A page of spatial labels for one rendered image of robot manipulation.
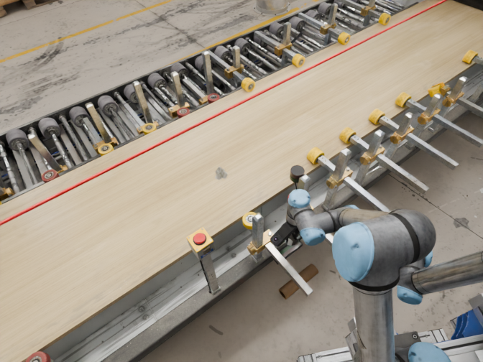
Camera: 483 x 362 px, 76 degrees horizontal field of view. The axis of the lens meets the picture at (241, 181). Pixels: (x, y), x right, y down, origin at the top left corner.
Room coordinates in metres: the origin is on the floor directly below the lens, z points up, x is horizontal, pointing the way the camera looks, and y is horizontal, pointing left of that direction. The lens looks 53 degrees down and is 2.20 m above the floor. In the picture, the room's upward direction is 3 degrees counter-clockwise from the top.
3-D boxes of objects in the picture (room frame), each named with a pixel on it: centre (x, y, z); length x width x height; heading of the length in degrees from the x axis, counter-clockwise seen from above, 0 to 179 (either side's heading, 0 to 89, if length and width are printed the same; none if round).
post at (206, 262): (0.50, 0.16, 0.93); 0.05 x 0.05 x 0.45; 34
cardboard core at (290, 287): (0.74, -0.36, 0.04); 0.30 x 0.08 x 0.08; 124
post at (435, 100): (1.35, -1.09, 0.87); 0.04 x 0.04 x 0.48; 34
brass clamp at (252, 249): (0.66, -0.08, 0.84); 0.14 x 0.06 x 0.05; 124
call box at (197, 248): (0.50, 0.15, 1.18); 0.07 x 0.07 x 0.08; 34
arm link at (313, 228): (0.52, -0.24, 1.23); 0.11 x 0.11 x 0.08; 14
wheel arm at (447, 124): (1.32, -1.16, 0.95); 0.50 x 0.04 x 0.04; 34
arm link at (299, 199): (0.61, -0.20, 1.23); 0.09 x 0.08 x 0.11; 14
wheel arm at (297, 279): (0.59, -0.15, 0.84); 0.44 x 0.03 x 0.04; 34
